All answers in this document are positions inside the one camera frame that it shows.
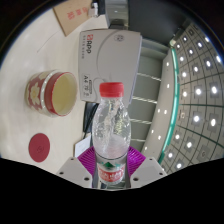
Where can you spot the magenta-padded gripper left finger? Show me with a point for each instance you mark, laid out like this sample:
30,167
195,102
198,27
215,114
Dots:
71,170

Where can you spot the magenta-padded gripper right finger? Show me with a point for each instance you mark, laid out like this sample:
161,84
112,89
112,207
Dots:
150,170

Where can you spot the flat round red coaster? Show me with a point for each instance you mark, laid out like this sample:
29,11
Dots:
39,147

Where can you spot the clear red-capped water bottle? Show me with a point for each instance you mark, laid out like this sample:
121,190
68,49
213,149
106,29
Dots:
111,133

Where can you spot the red and cream mug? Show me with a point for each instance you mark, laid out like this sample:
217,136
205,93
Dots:
36,93

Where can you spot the black flat device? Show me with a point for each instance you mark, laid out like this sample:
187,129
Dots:
94,10

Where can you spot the round ceiling lights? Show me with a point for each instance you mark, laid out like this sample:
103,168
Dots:
198,91

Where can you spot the white copy paper box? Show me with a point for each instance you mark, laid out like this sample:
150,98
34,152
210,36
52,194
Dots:
110,56

